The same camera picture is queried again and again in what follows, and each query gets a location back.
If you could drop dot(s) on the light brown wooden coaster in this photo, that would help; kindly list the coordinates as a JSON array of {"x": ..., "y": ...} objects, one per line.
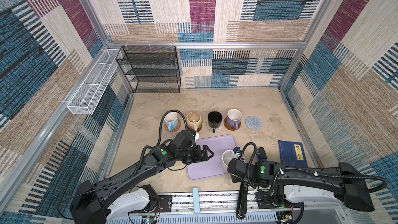
[{"x": 229, "y": 127}]

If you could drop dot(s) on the woven straw round coaster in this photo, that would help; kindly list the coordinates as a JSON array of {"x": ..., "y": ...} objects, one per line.
[{"x": 173, "y": 127}]

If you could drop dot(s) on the multicolour woven round coaster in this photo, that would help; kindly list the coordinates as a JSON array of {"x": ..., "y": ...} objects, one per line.
[{"x": 219, "y": 128}]

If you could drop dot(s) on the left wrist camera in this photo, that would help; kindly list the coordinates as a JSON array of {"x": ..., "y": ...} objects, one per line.
[{"x": 183, "y": 141}]

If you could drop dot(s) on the blue book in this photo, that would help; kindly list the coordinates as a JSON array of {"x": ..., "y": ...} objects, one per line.
[{"x": 292, "y": 154}]

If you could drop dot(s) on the black wire shelf rack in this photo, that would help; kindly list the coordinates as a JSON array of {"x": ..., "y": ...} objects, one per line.
[{"x": 150, "y": 68}]

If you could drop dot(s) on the light blue plastic bar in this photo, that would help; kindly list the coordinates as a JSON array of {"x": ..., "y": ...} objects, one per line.
[{"x": 196, "y": 200}]

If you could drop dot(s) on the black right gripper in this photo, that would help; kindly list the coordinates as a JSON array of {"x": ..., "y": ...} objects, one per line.
[{"x": 239, "y": 157}]

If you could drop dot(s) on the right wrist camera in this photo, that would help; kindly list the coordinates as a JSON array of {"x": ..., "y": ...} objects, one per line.
[{"x": 237, "y": 154}]

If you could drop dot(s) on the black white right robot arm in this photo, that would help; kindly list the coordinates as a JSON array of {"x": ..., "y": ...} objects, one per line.
[{"x": 286, "y": 184}]

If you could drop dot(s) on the beige ceramic mug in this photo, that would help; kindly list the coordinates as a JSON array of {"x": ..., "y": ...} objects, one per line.
[{"x": 194, "y": 117}]

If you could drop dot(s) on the white mug blue handle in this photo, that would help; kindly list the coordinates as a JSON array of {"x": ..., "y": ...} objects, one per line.
[{"x": 171, "y": 117}]

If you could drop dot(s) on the lavender plastic tray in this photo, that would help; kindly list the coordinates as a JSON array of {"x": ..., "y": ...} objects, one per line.
[{"x": 214, "y": 166}]

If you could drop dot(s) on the white wire mesh basket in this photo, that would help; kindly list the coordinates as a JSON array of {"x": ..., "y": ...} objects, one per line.
[{"x": 88, "y": 95}]

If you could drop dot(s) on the black mug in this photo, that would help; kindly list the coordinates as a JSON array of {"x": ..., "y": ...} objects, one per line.
[{"x": 214, "y": 120}]

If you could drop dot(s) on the blue-grey woven round coaster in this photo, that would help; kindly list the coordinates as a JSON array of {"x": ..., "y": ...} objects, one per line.
[{"x": 253, "y": 123}]

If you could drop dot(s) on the white mug lavender handle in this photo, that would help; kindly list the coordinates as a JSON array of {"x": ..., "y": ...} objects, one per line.
[{"x": 234, "y": 117}]

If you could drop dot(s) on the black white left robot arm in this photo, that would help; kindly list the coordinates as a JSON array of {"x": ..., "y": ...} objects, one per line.
[{"x": 91, "y": 203}]

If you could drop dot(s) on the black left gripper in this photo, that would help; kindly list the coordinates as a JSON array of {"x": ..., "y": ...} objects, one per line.
[{"x": 198, "y": 157}]

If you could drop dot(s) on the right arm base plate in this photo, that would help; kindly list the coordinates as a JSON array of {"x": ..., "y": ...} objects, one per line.
[{"x": 267, "y": 202}]

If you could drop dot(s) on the white speckled mug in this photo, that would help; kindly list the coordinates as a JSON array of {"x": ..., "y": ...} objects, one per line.
[{"x": 226, "y": 158}]

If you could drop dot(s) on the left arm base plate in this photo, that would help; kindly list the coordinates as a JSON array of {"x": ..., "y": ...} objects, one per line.
[{"x": 162, "y": 204}]

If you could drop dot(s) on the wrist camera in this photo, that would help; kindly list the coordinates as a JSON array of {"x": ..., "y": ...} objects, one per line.
[
  {"x": 183, "y": 141},
  {"x": 237, "y": 154}
]

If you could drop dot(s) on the blue black stapler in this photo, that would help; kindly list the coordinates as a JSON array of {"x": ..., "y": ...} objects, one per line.
[{"x": 261, "y": 154}]

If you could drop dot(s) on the dark brown wooden coaster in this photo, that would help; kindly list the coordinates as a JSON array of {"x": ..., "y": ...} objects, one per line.
[{"x": 195, "y": 127}]

